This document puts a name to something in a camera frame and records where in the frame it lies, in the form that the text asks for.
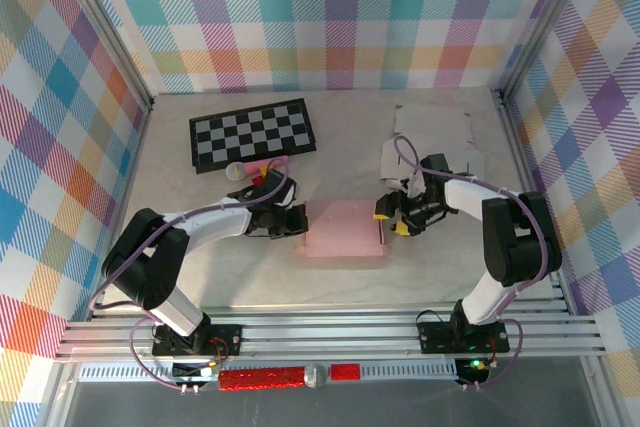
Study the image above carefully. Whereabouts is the red glitter rectangle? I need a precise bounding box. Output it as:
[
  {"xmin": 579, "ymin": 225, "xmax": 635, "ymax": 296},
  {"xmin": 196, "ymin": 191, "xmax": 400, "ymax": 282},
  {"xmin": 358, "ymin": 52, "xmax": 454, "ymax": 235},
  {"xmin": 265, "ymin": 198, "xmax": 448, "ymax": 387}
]
[{"xmin": 331, "ymin": 363, "xmax": 362, "ymax": 381}]

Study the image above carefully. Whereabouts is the white paper box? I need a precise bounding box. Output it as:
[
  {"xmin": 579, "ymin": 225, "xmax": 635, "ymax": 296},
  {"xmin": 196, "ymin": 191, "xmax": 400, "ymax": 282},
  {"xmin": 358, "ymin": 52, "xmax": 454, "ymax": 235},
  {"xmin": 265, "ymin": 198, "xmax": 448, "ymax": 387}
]
[{"xmin": 377, "ymin": 103, "xmax": 487, "ymax": 187}]

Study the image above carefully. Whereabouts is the white slotted cable duct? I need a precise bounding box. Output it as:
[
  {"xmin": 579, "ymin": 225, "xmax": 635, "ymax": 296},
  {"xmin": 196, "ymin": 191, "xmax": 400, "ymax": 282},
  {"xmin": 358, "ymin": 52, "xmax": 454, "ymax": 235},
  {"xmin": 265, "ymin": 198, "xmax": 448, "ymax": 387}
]
[{"xmin": 79, "ymin": 360, "xmax": 459, "ymax": 383}]

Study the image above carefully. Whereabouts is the small controller board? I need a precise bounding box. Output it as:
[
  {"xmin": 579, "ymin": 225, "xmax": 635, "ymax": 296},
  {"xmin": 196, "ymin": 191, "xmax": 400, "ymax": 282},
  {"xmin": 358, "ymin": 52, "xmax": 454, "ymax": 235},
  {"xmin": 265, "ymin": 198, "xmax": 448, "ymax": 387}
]
[
  {"xmin": 454, "ymin": 357, "xmax": 490, "ymax": 384},
  {"xmin": 172, "ymin": 359, "xmax": 220, "ymax": 382}
]

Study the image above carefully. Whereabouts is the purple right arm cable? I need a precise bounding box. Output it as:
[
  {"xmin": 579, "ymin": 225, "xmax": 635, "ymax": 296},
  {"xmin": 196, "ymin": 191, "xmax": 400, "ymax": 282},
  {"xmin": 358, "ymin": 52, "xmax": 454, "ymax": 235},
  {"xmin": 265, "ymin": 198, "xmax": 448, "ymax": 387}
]
[{"xmin": 392, "ymin": 134, "xmax": 551, "ymax": 391}]

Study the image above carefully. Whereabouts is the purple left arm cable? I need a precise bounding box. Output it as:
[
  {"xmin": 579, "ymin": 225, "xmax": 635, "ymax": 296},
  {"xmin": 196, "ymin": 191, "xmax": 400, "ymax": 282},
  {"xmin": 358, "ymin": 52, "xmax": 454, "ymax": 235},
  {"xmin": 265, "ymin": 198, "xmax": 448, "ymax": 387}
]
[{"xmin": 88, "ymin": 159, "xmax": 290, "ymax": 391}]

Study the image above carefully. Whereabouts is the aluminium frame rail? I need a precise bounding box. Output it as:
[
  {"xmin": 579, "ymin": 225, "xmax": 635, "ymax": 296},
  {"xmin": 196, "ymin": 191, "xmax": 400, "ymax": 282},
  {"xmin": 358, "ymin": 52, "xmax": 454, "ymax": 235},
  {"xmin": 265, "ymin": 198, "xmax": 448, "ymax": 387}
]
[{"xmin": 54, "ymin": 296, "xmax": 609, "ymax": 364}]

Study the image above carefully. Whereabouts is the pink paper box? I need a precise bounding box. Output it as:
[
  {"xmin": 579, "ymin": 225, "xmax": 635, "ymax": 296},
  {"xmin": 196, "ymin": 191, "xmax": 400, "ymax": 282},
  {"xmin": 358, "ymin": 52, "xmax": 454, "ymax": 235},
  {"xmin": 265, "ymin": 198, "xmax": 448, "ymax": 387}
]
[{"xmin": 294, "ymin": 198, "xmax": 391, "ymax": 259}]

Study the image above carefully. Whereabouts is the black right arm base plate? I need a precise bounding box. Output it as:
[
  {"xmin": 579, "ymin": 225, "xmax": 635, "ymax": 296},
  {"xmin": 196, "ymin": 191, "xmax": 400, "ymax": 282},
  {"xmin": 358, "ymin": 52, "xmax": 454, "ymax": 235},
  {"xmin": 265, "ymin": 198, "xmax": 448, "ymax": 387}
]
[{"xmin": 417, "ymin": 314, "xmax": 511, "ymax": 354}]

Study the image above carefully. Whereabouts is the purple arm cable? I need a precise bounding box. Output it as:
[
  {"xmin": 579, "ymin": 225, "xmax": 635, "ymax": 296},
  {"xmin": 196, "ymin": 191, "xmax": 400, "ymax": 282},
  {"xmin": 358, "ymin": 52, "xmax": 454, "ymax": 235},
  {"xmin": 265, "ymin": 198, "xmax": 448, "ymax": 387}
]
[
  {"xmin": 88, "ymin": 159, "xmax": 290, "ymax": 391},
  {"xmin": 392, "ymin": 134, "xmax": 551, "ymax": 391}
]

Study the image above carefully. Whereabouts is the black grey checkerboard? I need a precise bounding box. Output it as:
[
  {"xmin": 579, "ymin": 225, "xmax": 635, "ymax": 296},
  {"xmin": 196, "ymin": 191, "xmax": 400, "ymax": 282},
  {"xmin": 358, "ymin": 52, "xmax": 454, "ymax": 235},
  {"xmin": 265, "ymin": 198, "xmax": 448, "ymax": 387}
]
[{"xmin": 188, "ymin": 98, "xmax": 318, "ymax": 176}]

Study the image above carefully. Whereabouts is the aluminium frame post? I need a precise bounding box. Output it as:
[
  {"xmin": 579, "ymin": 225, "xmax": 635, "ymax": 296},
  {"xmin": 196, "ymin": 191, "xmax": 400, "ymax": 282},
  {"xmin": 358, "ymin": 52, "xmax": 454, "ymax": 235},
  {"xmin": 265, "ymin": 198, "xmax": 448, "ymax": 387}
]
[
  {"xmin": 49, "ymin": 0, "xmax": 156, "ymax": 111},
  {"xmin": 497, "ymin": 0, "xmax": 599, "ymax": 103}
]

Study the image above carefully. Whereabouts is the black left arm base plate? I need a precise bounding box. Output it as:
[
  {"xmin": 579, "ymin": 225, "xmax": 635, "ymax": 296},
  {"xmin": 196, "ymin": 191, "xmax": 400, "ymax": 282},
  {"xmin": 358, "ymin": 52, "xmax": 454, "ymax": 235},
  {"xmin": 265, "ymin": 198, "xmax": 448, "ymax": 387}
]
[{"xmin": 152, "ymin": 324, "xmax": 243, "ymax": 359}]

